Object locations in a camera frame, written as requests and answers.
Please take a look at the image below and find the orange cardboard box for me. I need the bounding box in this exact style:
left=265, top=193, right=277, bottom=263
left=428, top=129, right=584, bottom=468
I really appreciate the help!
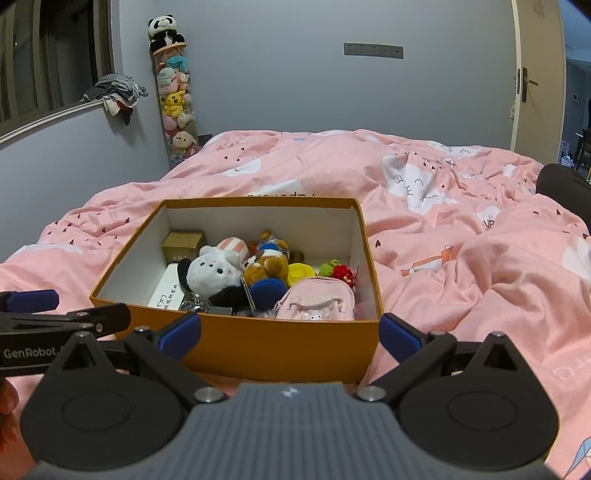
left=89, top=197, right=383, bottom=384

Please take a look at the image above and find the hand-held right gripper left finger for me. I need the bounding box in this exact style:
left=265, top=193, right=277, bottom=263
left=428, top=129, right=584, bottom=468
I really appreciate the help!
left=44, top=310, right=228, bottom=404

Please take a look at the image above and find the crochet orange charm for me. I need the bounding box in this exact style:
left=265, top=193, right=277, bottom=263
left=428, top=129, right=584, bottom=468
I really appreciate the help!
left=318, top=261, right=358, bottom=284

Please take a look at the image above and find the wall outlet strip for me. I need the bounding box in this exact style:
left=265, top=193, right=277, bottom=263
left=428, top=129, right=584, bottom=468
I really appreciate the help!
left=344, top=43, right=404, bottom=60

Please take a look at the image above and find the grey plush toy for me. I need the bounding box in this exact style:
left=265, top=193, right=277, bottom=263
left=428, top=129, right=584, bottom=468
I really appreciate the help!
left=157, top=67, right=190, bottom=90

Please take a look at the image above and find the brown hamster plush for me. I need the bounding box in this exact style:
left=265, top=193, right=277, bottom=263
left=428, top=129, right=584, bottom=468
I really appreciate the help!
left=243, top=253, right=290, bottom=286

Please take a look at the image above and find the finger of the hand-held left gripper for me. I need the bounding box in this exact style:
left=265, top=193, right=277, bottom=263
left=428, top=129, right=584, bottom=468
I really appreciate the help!
left=0, top=289, right=61, bottom=315
left=0, top=302, right=132, bottom=337

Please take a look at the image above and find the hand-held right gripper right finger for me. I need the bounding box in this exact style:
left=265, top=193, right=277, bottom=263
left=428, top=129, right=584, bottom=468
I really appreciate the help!
left=355, top=312, right=548, bottom=402

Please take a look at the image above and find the door handle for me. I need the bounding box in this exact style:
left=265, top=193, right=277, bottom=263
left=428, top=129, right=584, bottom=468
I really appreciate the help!
left=516, top=68, right=539, bottom=102

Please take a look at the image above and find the long white box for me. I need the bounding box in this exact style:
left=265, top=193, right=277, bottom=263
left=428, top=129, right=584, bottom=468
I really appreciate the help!
left=148, top=262, right=185, bottom=309

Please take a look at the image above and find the door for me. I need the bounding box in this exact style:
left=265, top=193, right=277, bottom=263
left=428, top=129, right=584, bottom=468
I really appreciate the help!
left=510, top=0, right=568, bottom=153

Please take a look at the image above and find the window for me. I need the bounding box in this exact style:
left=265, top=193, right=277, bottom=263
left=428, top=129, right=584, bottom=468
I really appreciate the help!
left=0, top=0, right=114, bottom=123

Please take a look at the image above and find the pink plush toy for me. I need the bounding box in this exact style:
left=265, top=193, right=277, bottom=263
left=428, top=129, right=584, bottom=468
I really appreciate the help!
left=161, top=113, right=195, bottom=134

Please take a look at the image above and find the clear plush toy tube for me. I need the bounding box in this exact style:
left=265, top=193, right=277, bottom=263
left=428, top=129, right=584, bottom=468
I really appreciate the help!
left=150, top=44, right=200, bottom=169

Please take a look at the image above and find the panda plush toy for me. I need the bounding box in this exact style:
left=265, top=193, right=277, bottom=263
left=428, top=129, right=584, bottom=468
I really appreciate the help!
left=148, top=15, right=185, bottom=51

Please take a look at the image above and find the chair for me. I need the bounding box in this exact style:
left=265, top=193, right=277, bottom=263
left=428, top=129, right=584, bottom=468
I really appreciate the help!
left=574, top=131, right=591, bottom=178

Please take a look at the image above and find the person's left hand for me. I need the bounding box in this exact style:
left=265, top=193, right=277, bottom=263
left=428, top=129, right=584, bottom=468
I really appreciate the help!
left=0, top=381, right=28, bottom=468

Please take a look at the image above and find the dark rounded cushion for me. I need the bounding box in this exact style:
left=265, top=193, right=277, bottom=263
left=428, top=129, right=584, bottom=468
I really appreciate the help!
left=537, top=164, right=591, bottom=217

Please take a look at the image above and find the pink mini backpack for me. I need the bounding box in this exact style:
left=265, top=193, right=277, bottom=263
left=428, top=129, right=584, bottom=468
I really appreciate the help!
left=273, top=277, right=356, bottom=321

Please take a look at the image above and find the pink printed blanket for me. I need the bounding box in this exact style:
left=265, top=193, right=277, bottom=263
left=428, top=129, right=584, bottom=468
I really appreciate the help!
left=0, top=129, right=591, bottom=480

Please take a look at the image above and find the blue round pouch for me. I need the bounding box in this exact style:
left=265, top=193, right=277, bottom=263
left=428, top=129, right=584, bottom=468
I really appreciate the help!
left=249, top=277, right=288, bottom=309

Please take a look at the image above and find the pile of clothes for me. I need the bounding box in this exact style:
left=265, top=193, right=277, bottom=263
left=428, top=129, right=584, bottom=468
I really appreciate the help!
left=79, top=74, right=149, bottom=126

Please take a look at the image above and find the beige dog plush toy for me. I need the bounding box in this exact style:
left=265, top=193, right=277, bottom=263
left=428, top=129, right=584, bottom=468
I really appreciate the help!
left=171, top=131, right=199, bottom=158

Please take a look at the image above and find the white plush with striped hat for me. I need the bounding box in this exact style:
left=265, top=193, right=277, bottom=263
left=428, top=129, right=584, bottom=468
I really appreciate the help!
left=178, top=237, right=250, bottom=308

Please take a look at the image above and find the small gold box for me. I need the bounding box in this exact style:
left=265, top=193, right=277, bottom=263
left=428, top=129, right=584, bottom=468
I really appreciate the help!
left=161, top=231, right=205, bottom=264

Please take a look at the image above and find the yellow plush toy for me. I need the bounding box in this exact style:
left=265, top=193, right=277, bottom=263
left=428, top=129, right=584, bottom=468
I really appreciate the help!
left=164, top=91, right=192, bottom=116

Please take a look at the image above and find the window ledge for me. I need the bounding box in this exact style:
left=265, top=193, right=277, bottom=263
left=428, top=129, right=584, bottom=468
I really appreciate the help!
left=0, top=99, right=105, bottom=144

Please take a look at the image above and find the duck plush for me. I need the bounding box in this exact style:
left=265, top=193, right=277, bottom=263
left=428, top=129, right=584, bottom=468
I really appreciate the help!
left=249, top=230, right=291, bottom=260

